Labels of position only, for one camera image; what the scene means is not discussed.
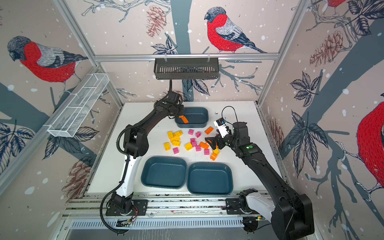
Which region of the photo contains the orange lego brick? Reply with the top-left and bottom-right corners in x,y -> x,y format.
205,127 -> 214,135
179,116 -> 189,124
199,142 -> 210,150
210,153 -> 217,161

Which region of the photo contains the yellow long lego brick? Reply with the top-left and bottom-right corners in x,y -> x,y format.
173,130 -> 183,137

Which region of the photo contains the yellow square lego brick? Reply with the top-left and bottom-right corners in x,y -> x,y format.
185,143 -> 194,151

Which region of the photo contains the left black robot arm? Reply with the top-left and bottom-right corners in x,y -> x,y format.
105,91 -> 185,216

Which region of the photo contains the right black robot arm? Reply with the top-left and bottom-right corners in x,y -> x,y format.
205,118 -> 315,240

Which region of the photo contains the yellow small lego brick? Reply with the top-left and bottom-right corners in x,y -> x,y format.
213,147 -> 220,155

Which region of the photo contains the far teal bin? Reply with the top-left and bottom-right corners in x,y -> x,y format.
175,107 -> 209,129

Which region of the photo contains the teal bin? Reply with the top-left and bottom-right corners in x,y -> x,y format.
175,107 -> 209,129
141,156 -> 188,189
187,163 -> 234,196

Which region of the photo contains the near right teal bin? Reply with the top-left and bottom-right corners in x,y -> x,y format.
187,163 -> 234,196

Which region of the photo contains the near left teal bin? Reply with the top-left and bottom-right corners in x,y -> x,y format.
141,156 -> 188,189

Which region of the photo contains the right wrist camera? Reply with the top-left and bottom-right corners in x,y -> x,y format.
214,118 -> 230,138

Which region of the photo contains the black hanging wire basket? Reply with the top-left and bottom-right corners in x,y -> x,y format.
154,58 -> 220,80

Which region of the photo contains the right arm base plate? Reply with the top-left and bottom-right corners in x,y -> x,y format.
222,198 -> 260,215

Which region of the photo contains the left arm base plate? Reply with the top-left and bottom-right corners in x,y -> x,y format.
106,199 -> 148,217

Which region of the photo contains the white mesh wall shelf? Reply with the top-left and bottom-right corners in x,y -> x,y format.
48,73 -> 110,138

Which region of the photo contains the aluminium mounting rail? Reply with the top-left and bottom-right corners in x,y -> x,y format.
63,195 -> 239,218

